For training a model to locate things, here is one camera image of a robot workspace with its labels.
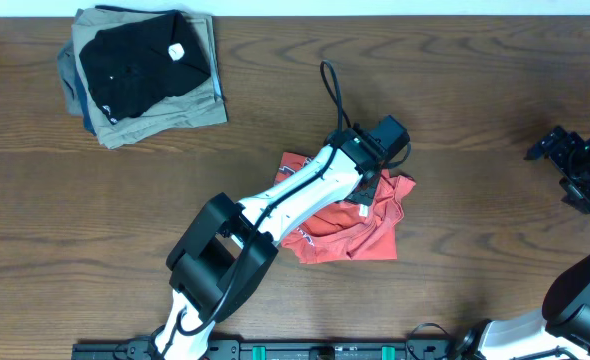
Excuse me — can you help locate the red printed t-shirt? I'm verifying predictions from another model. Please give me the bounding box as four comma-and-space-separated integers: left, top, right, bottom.
281, 170, 415, 264

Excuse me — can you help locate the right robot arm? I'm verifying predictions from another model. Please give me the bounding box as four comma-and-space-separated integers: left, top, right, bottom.
447, 126, 590, 360

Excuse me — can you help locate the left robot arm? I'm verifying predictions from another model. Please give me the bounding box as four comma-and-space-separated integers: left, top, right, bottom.
152, 116, 410, 359

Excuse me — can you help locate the khaki folded garment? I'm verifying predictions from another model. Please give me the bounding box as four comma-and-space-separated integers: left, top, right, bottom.
71, 6, 227, 149

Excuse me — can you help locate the black folded shirt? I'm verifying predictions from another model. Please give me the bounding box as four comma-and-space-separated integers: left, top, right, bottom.
79, 11, 211, 124

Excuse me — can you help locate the grey folded garment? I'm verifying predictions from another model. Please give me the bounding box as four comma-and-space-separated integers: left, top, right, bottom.
56, 40, 83, 116

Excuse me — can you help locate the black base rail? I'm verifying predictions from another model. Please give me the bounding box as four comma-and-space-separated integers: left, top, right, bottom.
71, 339, 451, 360

